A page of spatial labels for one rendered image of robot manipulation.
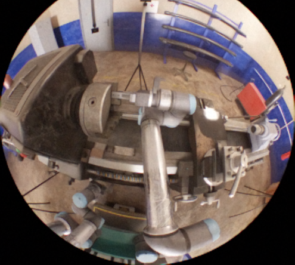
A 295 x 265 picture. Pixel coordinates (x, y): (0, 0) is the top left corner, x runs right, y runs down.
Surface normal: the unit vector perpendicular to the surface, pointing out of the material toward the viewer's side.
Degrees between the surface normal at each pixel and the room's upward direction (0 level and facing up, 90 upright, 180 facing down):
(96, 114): 38
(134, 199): 0
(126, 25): 90
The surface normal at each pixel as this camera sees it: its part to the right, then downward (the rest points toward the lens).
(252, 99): -0.96, 0.18
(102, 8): -0.07, 0.87
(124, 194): 0.11, -0.48
